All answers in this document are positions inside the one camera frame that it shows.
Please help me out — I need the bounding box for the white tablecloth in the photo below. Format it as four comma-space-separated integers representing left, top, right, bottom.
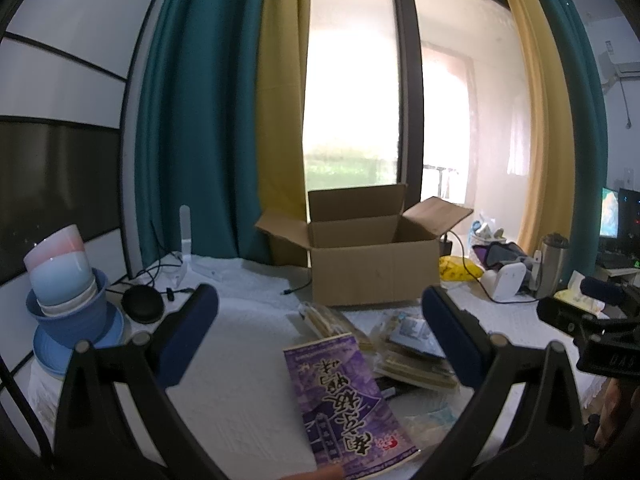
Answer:
27, 252, 597, 480

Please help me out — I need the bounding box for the person's left hand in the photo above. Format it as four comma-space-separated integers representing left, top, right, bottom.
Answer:
281, 464, 344, 480

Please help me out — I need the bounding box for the yellow curtain left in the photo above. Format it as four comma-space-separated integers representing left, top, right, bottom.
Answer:
255, 0, 310, 221

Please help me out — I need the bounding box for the blue plate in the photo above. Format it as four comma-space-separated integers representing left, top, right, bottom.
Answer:
32, 302, 125, 378

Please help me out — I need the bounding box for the steel tumbler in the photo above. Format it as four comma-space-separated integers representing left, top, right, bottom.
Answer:
529, 233, 570, 299

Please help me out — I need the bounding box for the white small appliance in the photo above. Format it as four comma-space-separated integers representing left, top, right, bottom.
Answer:
480, 262, 527, 302

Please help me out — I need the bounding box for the computer monitor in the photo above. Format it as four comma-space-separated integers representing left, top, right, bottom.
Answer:
599, 188, 620, 238

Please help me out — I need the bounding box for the purple snack packet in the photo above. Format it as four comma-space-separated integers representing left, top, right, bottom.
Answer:
284, 334, 419, 479

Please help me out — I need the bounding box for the stack of pastel bowls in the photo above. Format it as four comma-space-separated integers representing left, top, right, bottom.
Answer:
23, 224, 107, 348

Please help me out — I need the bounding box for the yellow curtain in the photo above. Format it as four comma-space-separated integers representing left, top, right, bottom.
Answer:
255, 0, 310, 221
508, 0, 575, 254

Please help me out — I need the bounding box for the dark window frame post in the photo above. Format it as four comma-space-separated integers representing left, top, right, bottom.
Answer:
394, 0, 424, 208

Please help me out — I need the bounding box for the white wifi router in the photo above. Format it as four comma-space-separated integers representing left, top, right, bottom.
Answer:
169, 205, 217, 288

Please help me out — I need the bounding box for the clear snack bag pile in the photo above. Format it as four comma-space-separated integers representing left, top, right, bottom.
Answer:
370, 310, 460, 392

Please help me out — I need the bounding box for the black round puck device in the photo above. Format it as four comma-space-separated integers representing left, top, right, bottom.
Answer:
120, 285, 164, 324

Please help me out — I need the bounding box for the brown cardboard box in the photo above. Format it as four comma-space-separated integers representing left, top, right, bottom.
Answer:
256, 183, 473, 307

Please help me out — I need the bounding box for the air conditioner unit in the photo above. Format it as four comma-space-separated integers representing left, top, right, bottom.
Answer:
598, 51, 640, 80

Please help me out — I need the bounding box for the dark cloth bag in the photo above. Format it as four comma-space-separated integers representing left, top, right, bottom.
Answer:
472, 242, 528, 271

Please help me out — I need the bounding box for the yellow curtain right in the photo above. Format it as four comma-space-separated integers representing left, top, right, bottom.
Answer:
508, 0, 575, 254

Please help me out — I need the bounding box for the teal curtain left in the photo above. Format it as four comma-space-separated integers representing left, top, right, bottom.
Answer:
134, 0, 272, 264

